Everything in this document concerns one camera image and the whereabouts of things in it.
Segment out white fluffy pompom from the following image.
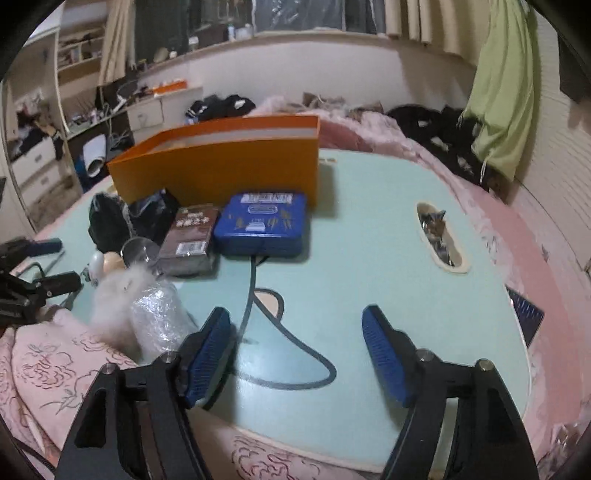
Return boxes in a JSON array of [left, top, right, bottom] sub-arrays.
[[90, 267, 160, 347]]

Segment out dark blue ridged panel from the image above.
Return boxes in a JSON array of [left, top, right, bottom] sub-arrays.
[[505, 285, 546, 349]]

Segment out dark brown snack packet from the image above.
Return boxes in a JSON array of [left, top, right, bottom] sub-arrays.
[[157, 204, 221, 277]]

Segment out orange cardboard box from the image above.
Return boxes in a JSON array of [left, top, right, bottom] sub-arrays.
[[106, 114, 321, 209]]

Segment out mint green cartoon desktop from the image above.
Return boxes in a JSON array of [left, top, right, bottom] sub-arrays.
[[34, 148, 532, 474]]

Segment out beige curtain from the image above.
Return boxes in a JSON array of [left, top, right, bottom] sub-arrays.
[[385, 0, 490, 68]]

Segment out white drawer cabinet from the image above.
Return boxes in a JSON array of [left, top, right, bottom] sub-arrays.
[[127, 85, 204, 132]]

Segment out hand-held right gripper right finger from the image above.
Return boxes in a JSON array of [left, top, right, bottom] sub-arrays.
[[361, 305, 540, 480]]

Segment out light green garment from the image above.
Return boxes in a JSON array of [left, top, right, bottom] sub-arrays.
[[462, 0, 541, 181]]

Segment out black clothes pile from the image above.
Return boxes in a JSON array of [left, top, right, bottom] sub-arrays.
[[385, 105, 485, 185]]

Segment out white curved plastic object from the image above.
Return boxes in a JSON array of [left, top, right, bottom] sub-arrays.
[[83, 134, 109, 178]]

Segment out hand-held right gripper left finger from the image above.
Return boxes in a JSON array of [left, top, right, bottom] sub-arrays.
[[54, 307, 232, 480]]

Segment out small metal trinkets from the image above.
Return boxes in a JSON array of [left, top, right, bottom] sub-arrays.
[[418, 205, 455, 268]]

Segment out black hanging cloth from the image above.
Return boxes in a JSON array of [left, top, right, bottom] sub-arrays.
[[556, 28, 591, 102]]

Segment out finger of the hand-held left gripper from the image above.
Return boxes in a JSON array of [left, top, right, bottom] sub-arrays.
[[32, 272, 84, 298], [25, 239, 63, 257]]

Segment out blue metal tin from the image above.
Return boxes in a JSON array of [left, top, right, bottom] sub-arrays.
[[213, 191, 308, 259]]

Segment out dark red pillow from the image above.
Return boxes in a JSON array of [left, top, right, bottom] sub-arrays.
[[318, 117, 370, 151]]

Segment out pink floral quilt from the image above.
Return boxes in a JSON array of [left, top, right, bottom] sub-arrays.
[[0, 95, 416, 480]]

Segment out white-haired toy figurine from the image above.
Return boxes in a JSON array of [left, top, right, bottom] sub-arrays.
[[88, 250, 126, 282]]

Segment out black shiny pouch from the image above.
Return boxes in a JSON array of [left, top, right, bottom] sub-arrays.
[[89, 188, 181, 254]]

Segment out black clothes with white stripes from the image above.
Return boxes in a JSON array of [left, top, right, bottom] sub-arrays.
[[185, 95, 257, 123]]

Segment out dark window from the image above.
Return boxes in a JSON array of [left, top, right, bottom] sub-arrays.
[[134, 0, 386, 54]]

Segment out pink bed sheet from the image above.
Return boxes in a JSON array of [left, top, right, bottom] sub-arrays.
[[406, 138, 591, 462]]

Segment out beige knit cloth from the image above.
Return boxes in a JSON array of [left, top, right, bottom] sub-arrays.
[[302, 92, 384, 114]]

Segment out white shelf unit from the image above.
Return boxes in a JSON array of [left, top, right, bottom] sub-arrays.
[[0, 25, 109, 222]]

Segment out small orange box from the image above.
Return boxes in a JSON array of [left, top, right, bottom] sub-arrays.
[[151, 80, 189, 95]]

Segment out clear plastic wrap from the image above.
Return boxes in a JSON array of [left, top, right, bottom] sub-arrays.
[[130, 281, 199, 358]]

